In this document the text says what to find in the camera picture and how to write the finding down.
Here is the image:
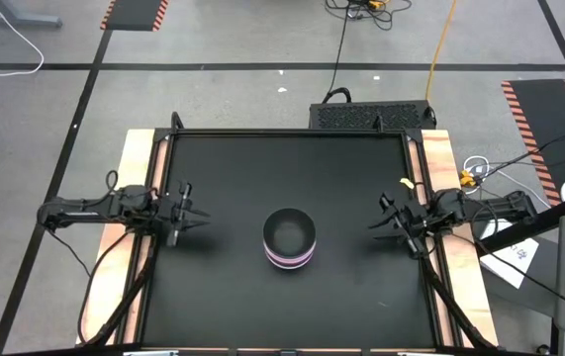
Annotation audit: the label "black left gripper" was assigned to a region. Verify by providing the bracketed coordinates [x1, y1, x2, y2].
[155, 181, 211, 247]

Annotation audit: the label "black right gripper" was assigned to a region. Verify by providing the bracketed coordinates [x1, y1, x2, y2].
[368, 191, 436, 258]

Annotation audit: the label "wooden side board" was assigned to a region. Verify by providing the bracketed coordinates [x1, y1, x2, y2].
[77, 129, 170, 346]
[408, 129, 500, 347]

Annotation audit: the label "white ribbed bowl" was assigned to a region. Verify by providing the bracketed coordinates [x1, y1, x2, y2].
[265, 246, 315, 271]

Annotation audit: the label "black computer case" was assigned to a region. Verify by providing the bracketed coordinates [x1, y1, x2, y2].
[309, 100, 437, 132]

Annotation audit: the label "white paper sheet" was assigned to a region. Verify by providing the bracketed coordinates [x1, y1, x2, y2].
[479, 217, 540, 290]

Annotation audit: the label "black hazard-striped floor mat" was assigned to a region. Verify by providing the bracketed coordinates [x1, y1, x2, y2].
[100, 0, 170, 33]
[501, 78, 565, 208]

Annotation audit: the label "grey desk foot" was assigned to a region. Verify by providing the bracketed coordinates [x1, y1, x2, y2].
[0, 0, 62, 29]

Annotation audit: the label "white coiled cable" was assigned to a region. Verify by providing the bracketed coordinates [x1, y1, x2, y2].
[462, 155, 553, 209]

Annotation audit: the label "black aluminium table frame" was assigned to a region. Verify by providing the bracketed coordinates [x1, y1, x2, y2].
[76, 111, 501, 356]

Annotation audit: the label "thin black cable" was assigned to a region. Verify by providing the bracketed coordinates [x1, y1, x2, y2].
[479, 129, 565, 180]

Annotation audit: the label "yellow cable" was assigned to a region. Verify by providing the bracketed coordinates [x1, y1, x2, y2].
[424, 0, 458, 103]

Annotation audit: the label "long black cable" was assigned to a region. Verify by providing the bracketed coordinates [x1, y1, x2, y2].
[322, 7, 353, 105]

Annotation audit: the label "tangled black cables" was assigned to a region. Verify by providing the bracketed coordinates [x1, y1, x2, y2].
[325, 0, 413, 32]

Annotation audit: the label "white floor cable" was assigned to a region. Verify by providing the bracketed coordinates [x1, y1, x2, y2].
[0, 0, 46, 78]

